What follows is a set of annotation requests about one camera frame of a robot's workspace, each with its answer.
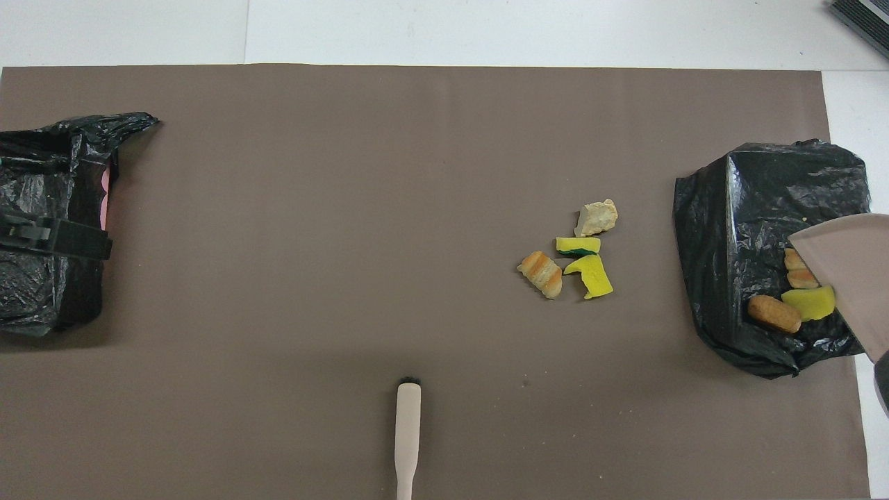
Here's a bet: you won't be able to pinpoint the yellow green sponge block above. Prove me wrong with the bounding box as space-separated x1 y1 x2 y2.
555 236 602 258

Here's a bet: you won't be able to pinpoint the beige hand brush black bristles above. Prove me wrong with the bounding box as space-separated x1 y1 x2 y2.
394 376 423 500

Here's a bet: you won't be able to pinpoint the black bag lined pink bin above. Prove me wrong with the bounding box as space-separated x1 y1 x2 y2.
0 112 161 339

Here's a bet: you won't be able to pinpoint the orange striped croissant piece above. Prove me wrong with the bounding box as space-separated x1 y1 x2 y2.
516 251 564 300

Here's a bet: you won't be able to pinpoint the pale paper piece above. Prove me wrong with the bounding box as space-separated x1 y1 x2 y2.
574 199 619 238

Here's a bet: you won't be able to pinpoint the brown bread roll piece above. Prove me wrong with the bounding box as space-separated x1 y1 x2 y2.
747 294 803 335

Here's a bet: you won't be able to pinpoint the brown paper table mat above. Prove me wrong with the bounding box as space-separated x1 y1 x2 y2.
0 64 872 500

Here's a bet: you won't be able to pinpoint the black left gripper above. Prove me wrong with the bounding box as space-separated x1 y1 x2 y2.
0 212 113 262

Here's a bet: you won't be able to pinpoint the dark grey ribbed panel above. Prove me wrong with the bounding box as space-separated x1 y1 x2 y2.
828 0 889 60

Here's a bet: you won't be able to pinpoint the orange striped bread piece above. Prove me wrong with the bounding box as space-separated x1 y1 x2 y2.
783 247 822 290

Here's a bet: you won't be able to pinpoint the curved yellow sponge piece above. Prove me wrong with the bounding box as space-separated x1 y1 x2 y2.
563 253 615 301

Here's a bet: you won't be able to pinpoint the beige plastic dustpan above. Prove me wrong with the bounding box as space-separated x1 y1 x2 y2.
788 213 889 364

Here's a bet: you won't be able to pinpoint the yellow sponge wedge piece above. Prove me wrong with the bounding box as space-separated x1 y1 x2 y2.
781 285 838 322

